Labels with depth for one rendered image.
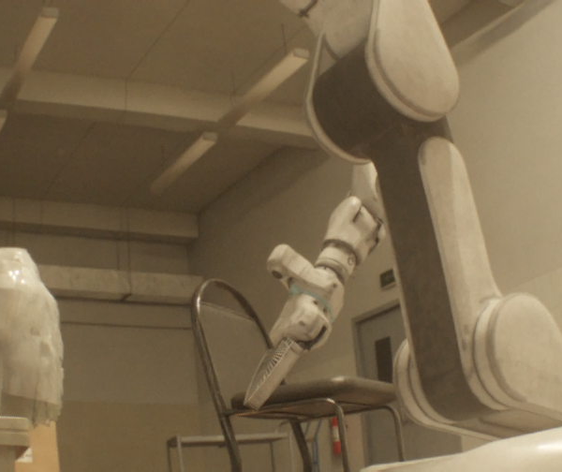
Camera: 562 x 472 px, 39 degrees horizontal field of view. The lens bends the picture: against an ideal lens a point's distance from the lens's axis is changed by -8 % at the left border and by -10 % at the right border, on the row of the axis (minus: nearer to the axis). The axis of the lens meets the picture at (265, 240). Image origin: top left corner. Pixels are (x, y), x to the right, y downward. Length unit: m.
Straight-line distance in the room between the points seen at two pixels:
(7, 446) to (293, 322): 0.47
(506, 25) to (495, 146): 1.12
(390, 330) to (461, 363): 7.22
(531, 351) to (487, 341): 0.08
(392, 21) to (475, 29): 6.54
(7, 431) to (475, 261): 0.68
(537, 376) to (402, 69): 0.45
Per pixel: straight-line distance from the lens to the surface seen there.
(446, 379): 1.14
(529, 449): 0.97
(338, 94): 1.20
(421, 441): 7.94
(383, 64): 1.13
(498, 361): 1.07
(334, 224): 1.38
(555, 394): 1.15
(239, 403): 2.07
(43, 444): 2.99
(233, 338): 2.35
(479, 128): 7.46
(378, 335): 8.47
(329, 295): 1.30
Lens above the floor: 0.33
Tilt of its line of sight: 18 degrees up
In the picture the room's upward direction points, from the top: 5 degrees counter-clockwise
